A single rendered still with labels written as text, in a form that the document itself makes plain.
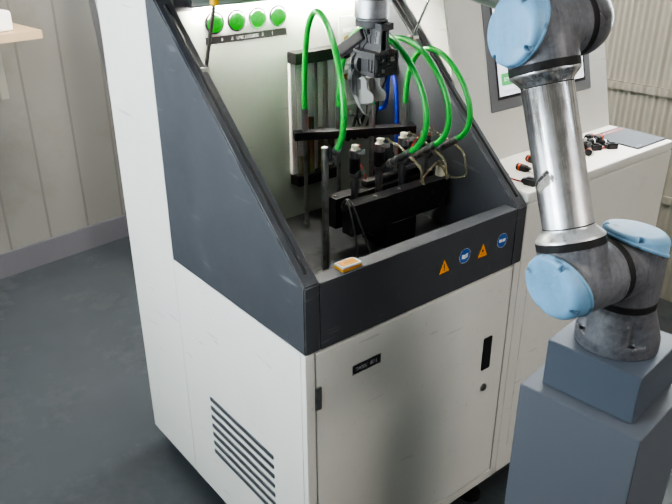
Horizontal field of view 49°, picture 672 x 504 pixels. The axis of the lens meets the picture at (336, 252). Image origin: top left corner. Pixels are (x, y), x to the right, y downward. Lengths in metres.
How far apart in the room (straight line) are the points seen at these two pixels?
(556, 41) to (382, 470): 1.14
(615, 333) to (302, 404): 0.66
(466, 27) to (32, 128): 2.30
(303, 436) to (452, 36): 1.07
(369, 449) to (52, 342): 1.76
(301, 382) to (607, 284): 0.67
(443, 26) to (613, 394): 1.04
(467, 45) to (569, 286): 0.98
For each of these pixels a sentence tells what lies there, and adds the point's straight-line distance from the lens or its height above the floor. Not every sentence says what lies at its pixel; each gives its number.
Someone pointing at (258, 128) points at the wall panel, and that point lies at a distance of 1.93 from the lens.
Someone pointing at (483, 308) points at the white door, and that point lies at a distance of 1.91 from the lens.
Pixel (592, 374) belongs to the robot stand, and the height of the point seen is 0.87.
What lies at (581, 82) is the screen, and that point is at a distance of 2.43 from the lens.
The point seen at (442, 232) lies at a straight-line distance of 1.70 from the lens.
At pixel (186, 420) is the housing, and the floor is 0.24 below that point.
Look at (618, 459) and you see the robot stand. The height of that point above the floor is 0.74.
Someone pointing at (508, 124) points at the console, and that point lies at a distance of 2.15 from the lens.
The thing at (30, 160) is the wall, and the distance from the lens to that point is 3.75.
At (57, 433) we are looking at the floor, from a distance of 2.74.
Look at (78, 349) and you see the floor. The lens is 3.16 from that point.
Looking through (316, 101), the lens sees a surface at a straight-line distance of 2.01.
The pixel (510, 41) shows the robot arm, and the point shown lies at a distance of 1.23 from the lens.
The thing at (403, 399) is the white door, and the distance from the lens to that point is 1.83.
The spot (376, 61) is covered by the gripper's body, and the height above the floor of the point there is 1.33.
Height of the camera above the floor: 1.65
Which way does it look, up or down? 26 degrees down
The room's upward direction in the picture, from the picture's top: straight up
